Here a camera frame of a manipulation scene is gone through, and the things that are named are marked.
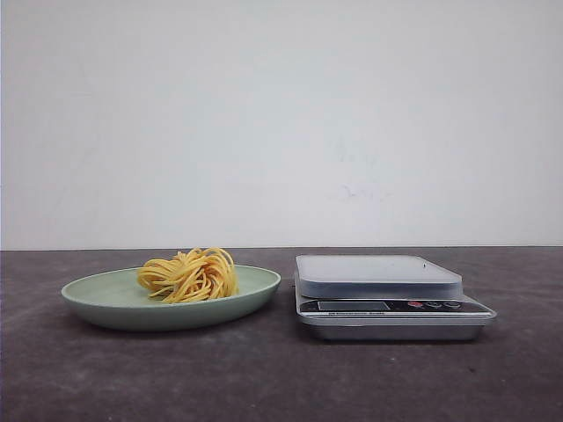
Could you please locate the yellow vermicelli noodle bundle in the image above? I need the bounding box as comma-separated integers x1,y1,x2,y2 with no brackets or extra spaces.
136,247,239,304

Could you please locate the silver digital kitchen scale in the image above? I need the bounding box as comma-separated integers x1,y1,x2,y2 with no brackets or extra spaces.
295,255,497,341

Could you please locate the light green plate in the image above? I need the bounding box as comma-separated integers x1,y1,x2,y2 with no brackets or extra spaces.
61,265,282,332

